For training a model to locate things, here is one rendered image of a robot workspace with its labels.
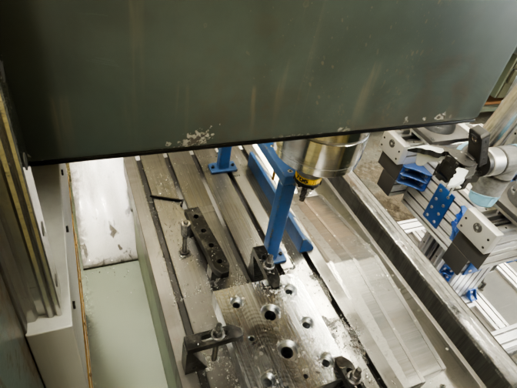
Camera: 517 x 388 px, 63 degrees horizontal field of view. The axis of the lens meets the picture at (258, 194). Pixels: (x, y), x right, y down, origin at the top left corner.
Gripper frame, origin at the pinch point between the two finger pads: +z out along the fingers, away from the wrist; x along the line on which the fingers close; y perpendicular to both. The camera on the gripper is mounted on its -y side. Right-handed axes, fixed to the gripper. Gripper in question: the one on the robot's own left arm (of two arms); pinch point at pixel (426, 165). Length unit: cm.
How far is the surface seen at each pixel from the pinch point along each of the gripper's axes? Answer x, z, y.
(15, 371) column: -35, 84, -15
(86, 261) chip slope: 47, 80, 66
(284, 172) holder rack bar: 12.4, 31.2, 7.3
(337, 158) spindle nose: -13.3, 38.5, -16.8
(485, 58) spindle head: -18.0, 22.9, -35.5
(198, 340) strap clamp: -13, 59, 29
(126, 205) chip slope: 64, 63, 59
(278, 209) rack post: 11.0, 31.2, 18.5
